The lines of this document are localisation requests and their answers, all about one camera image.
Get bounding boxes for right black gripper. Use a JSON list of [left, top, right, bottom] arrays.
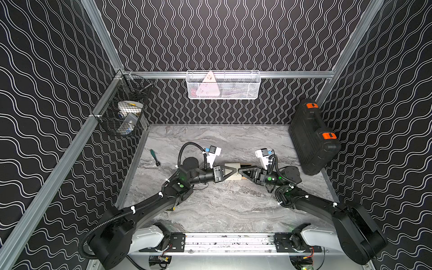
[[239, 165, 286, 190]]

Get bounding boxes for white jewelry box sleeve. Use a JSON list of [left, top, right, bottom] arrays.
[[225, 163, 242, 181]]

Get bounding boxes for tan jewelry box drawer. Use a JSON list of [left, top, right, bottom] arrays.
[[237, 164, 250, 180]]

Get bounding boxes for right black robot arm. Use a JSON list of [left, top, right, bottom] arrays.
[[238, 154, 388, 265]]

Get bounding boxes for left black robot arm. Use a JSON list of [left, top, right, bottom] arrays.
[[78, 142, 237, 270]]

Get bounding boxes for black plastic tool case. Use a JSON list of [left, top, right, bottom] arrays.
[[289, 99, 342, 176]]

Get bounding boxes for pink triangular card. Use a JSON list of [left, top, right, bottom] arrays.
[[196, 71, 221, 99]]

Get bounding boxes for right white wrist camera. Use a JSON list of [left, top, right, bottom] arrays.
[[255, 148, 273, 170]]

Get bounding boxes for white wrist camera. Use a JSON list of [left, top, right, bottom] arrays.
[[255, 148, 273, 170], [204, 145, 222, 168]]

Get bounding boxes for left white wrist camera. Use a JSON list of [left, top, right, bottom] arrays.
[[204, 145, 222, 168]]

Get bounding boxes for green handled screwdriver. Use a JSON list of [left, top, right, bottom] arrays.
[[150, 149, 161, 167]]

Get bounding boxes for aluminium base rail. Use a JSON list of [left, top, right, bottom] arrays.
[[96, 232, 367, 255]]

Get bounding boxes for white wire wall basket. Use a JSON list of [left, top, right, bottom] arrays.
[[186, 70, 262, 100]]

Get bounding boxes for black wire mesh basket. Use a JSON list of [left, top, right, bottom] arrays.
[[96, 74, 155, 137]]

